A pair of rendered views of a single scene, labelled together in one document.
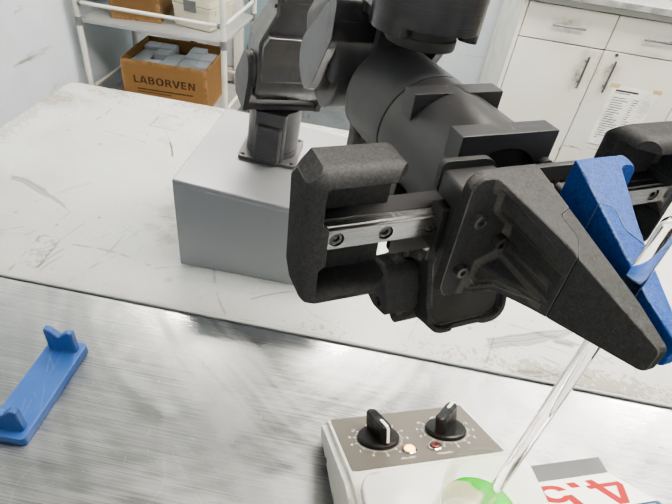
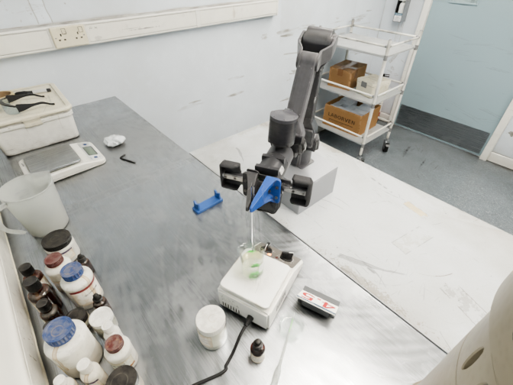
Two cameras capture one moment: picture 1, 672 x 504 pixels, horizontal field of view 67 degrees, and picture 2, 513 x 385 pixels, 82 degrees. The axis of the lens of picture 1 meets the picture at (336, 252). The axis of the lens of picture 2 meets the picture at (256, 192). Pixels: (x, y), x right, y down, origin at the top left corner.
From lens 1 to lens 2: 48 cm
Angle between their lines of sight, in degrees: 35
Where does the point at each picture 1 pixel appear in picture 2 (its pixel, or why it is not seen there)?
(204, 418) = (236, 228)
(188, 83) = (352, 121)
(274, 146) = (295, 160)
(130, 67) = (328, 108)
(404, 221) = (237, 177)
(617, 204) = (265, 186)
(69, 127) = (261, 135)
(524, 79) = not seen: outside the picture
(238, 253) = not seen: hidden behind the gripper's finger
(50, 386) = (209, 204)
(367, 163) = (228, 164)
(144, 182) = not seen: hidden behind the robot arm
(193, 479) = (224, 239)
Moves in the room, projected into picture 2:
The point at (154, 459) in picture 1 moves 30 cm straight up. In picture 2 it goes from (219, 231) to (209, 141)
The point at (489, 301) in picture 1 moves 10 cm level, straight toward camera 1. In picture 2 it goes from (272, 208) to (227, 221)
